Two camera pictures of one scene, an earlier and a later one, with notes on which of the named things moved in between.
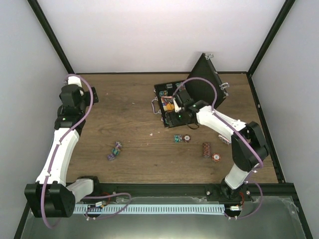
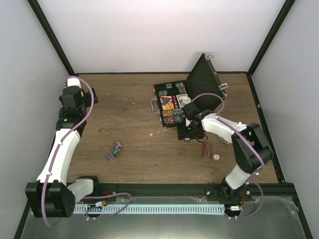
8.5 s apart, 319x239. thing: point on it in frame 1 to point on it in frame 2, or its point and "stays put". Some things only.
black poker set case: x=177 y=101 stays put
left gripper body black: x=95 y=98 stays put
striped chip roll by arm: x=224 y=139 stays put
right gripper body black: x=178 y=120 to x=191 y=132
